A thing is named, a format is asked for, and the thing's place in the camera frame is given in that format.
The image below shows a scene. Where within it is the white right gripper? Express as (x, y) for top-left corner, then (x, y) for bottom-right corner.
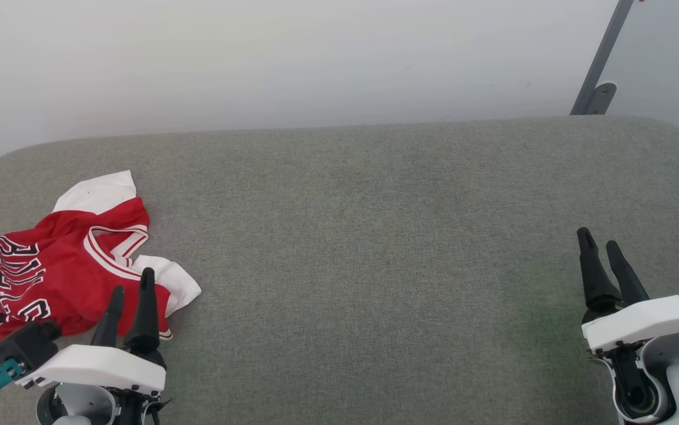
(576, 227), (679, 354)

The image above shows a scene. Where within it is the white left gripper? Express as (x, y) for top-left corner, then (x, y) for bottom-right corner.
(16, 267), (167, 397)

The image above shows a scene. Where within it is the red basketball jersey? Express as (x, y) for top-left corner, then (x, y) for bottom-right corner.
(0, 171), (202, 341)

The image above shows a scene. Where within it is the grey metal post bracket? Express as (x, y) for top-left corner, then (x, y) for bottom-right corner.
(585, 81), (618, 116)

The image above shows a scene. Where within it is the grey metal post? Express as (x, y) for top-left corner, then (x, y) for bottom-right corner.
(570, 0), (636, 116)

